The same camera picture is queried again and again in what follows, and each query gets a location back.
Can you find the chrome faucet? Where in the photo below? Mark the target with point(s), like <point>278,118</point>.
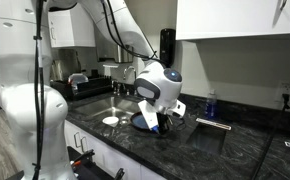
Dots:
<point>129,71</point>

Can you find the clear plastic container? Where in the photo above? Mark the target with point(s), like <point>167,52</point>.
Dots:
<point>77,80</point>

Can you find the steel paper towel dispenser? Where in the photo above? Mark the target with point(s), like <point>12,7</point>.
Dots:
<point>118,55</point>

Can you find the small blue spray bottle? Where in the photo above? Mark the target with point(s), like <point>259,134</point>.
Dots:
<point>211,106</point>

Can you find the long white label strip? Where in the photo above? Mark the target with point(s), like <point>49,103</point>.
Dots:
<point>213,123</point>

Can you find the blue plate with orange rim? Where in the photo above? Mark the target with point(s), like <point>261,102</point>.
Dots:
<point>140,121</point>

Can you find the white wall outlet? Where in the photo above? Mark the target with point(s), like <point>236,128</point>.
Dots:
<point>286,88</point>

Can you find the stainless steel sink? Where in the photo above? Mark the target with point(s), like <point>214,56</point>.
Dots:
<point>98,108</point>

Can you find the white lower cabinets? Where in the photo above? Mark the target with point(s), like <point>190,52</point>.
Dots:
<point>98,153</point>

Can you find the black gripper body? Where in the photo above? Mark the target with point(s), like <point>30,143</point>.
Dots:
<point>165,120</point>

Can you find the black wall soap dispenser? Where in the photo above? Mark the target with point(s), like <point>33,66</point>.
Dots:
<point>167,46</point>

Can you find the small white bowl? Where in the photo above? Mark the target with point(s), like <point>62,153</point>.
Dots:
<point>110,120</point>

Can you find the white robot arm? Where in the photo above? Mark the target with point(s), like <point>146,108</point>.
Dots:
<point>18,100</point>

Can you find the black cart with tools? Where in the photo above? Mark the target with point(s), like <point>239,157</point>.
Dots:
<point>91,166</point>

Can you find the large white upper cabinet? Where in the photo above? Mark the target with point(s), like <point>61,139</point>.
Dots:
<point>235,16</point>

